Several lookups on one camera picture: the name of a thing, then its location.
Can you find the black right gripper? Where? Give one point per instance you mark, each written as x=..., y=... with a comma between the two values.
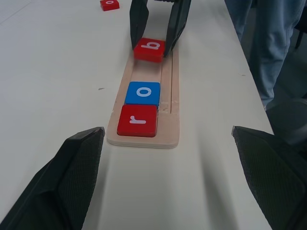
x=165, y=1

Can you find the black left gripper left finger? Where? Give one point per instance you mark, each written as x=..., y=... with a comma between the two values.
x=55, y=182

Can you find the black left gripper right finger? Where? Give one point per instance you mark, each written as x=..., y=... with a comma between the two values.
x=275, y=177

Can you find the red letter b block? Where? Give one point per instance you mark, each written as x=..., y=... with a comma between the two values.
x=144, y=56

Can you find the red letter o block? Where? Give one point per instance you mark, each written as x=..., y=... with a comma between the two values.
x=112, y=7

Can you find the blue letter o block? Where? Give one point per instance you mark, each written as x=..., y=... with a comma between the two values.
x=134, y=95

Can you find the red letter r block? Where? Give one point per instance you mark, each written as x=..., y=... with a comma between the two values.
x=127, y=127

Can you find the long wooden letter tray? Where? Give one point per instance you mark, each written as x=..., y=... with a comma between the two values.
x=144, y=142

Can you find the dark rounded object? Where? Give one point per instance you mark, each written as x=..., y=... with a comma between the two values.
x=287, y=119

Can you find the person's legs in blue jeans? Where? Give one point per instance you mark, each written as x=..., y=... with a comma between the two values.
x=268, y=48

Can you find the black chair part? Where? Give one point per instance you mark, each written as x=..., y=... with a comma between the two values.
x=301, y=31

